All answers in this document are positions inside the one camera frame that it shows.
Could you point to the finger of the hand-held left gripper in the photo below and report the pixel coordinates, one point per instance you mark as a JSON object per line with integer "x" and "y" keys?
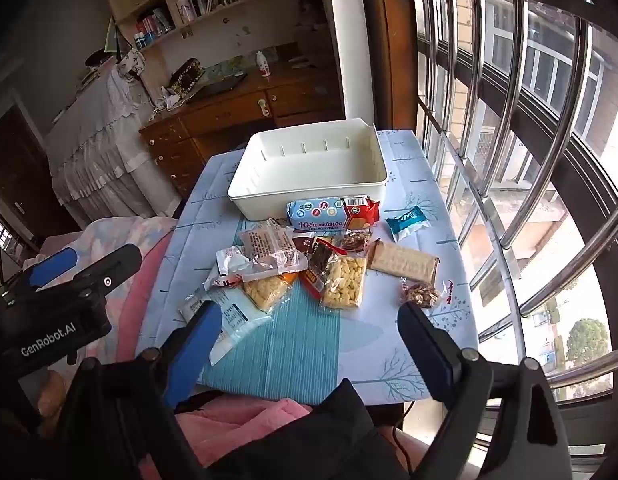
{"x": 108, "y": 280}
{"x": 54, "y": 265}

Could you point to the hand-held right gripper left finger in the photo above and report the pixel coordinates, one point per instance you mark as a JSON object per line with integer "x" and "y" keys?
{"x": 194, "y": 355}

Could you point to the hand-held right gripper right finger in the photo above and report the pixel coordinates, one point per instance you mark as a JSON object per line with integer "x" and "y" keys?
{"x": 436, "y": 365}

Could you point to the light blue snack packet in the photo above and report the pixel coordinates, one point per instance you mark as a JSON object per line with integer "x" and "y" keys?
{"x": 239, "y": 317}

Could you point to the small clear nut packet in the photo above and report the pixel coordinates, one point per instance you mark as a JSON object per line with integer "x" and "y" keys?
{"x": 420, "y": 294}

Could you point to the white and red snack packet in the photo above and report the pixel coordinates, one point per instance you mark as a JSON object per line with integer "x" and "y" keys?
{"x": 229, "y": 262}

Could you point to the puffed corn snack packet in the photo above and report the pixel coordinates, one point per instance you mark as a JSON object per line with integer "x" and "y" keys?
{"x": 264, "y": 295}
{"x": 344, "y": 280}

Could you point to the clear cake packet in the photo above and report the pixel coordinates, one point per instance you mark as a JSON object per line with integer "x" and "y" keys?
{"x": 269, "y": 245}

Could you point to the red bean snack packet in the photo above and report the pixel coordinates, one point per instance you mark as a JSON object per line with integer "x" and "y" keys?
{"x": 316, "y": 267}

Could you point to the white plastic bin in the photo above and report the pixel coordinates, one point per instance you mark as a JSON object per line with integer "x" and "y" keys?
{"x": 309, "y": 175}

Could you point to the pastel floral quilt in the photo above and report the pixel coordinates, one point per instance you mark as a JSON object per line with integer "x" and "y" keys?
{"x": 139, "y": 232}

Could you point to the pink blanket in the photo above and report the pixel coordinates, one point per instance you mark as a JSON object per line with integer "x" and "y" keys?
{"x": 249, "y": 417}

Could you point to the dark wooden door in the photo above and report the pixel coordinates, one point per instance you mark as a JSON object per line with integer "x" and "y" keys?
{"x": 19, "y": 170}

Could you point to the clear cracker packet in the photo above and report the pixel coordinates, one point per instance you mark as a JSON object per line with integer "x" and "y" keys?
{"x": 404, "y": 260}

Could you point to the black cloth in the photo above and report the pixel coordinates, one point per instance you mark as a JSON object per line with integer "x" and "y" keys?
{"x": 339, "y": 430}

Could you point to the white lace cloth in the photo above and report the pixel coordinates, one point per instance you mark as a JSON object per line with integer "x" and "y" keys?
{"x": 99, "y": 150}

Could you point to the small teal candy packet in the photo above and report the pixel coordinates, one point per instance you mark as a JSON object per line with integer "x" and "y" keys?
{"x": 406, "y": 221}

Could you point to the dark candy packet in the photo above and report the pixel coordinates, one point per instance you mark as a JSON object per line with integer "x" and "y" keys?
{"x": 354, "y": 240}

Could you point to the blue biscuit pack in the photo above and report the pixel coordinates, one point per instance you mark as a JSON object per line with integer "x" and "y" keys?
{"x": 319, "y": 212}

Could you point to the wooden desk with drawers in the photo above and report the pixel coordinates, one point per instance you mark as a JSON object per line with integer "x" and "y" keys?
{"x": 229, "y": 110}

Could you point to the patterned cloth pouch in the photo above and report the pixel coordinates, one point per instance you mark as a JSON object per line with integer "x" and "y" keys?
{"x": 131, "y": 62}

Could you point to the black gold patterned bag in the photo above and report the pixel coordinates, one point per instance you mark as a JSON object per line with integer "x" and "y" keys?
{"x": 186, "y": 75}

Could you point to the dark laptop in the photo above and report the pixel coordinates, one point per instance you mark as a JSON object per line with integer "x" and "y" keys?
{"x": 219, "y": 87}

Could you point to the white child lock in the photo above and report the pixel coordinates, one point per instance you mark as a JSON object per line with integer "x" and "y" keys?
{"x": 262, "y": 107}

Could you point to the white bottle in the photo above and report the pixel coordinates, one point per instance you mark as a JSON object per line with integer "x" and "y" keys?
{"x": 263, "y": 65}

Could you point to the white printed mug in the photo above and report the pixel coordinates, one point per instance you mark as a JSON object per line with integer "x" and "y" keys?
{"x": 185, "y": 10}

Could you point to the white column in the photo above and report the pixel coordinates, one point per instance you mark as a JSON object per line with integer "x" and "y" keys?
{"x": 354, "y": 60}

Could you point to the small doll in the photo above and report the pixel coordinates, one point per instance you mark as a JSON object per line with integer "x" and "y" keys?
{"x": 310, "y": 10}

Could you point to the wooden window frame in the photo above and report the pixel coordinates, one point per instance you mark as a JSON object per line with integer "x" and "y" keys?
{"x": 394, "y": 60}

